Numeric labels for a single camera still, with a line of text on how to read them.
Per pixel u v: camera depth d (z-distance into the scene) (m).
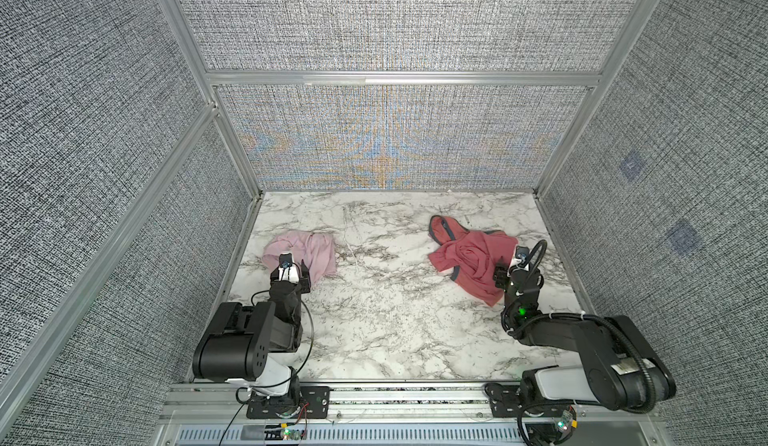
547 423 0.72
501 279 0.82
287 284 0.76
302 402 0.73
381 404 0.75
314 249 0.97
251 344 0.45
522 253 0.76
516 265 0.76
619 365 0.44
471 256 0.95
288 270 0.75
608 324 0.47
